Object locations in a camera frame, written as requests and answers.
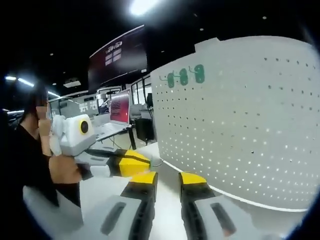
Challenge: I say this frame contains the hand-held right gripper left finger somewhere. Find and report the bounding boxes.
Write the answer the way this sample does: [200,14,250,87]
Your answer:
[83,171,160,240]

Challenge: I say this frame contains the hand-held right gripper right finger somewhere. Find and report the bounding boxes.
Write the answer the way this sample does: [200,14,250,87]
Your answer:
[177,171,283,240]

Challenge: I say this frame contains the white perforated mounting plate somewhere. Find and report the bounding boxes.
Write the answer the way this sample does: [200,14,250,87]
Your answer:
[149,36,320,213]

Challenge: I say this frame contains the person's left hand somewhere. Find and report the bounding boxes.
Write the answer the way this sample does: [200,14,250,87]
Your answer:
[48,155,84,185]

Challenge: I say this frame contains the black computer tower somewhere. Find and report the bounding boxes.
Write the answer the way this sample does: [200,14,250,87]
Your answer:
[134,117,156,141]

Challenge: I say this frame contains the desk with black legs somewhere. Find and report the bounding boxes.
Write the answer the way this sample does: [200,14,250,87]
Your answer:
[93,121,138,151]

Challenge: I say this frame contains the red screen monitor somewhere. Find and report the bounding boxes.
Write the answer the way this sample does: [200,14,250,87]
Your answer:
[109,87,132,126]

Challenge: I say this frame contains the person's black shirt torso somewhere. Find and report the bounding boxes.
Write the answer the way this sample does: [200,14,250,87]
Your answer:
[4,123,61,208]

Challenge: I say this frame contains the person's head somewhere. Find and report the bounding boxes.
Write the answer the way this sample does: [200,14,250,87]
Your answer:
[21,86,51,126]

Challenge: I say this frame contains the white ceiling air unit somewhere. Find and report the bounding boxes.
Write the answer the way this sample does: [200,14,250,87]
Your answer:
[62,77,82,88]

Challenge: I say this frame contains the white partition panel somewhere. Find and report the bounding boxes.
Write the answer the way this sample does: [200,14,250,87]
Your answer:
[194,37,221,52]

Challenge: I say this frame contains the bright round ceiling lamp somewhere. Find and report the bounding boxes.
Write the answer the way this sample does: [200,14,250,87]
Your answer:
[128,0,161,16]

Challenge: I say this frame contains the large dark wall display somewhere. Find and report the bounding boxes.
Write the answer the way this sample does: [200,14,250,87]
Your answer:
[87,24,149,94]

